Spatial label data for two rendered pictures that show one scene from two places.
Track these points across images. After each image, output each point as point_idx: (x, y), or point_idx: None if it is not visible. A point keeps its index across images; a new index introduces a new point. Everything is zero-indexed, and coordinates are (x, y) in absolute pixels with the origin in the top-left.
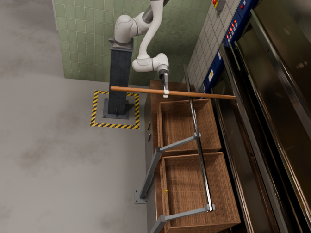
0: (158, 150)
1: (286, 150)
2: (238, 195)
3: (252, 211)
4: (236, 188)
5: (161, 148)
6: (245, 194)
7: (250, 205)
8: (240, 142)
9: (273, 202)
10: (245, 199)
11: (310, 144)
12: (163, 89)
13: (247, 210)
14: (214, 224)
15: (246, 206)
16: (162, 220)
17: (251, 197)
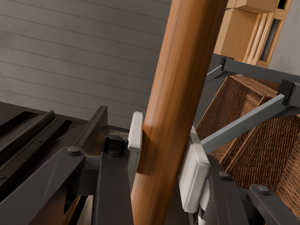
0: (282, 85)
1: None
2: (191, 215)
3: (172, 201)
4: (193, 224)
5: (276, 99)
6: (178, 219)
7: (173, 207)
8: None
9: (80, 140)
10: (181, 214)
11: (5, 197)
12: (209, 188)
13: (181, 203)
14: (229, 164)
15: (181, 207)
16: (222, 60)
17: (168, 215)
